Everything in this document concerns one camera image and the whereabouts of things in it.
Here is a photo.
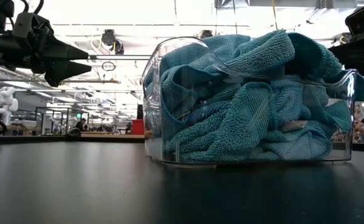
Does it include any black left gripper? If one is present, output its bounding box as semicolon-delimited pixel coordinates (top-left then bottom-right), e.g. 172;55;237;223
1;21;93;88

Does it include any dark teal microfiber towel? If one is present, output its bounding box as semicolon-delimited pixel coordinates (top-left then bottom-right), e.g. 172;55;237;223
286;30;364;103

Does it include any clear plastic basket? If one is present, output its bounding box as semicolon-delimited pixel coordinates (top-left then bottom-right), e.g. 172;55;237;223
140;36;358;166

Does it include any light blue microfiber towel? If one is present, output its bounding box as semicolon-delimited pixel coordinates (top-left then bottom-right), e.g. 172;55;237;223
156;29;353;162

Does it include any long ceiling light bar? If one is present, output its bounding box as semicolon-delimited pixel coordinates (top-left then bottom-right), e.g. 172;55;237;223
88;54;151;61

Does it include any patterned partition board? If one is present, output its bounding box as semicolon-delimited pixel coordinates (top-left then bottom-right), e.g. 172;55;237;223
357;104;364;142

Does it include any red bin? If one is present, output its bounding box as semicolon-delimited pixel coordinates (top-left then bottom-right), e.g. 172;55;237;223
131;119;145;136

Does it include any black ceiling cable reel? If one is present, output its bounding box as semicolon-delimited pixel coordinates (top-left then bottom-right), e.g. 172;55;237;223
100;28;125;55
333;32;353;45
200;29;215;40

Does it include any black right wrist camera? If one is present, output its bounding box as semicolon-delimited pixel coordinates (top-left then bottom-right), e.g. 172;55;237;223
345;3;364;37

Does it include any hanging black cable ring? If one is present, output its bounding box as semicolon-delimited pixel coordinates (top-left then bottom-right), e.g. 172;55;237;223
101;60;116;72

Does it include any black metal frame station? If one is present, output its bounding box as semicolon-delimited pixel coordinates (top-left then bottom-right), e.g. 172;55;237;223
34;106;91;135

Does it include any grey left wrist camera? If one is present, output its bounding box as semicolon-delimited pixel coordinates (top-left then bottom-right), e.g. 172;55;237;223
11;11;35;40

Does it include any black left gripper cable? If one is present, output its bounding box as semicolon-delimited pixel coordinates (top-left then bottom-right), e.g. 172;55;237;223
19;0;45;16

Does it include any yellow hanging cable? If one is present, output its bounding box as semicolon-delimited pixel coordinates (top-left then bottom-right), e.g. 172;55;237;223
271;0;278;31

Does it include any black hanging cable with coil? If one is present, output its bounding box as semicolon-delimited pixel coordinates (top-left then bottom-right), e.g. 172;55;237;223
232;0;238;35

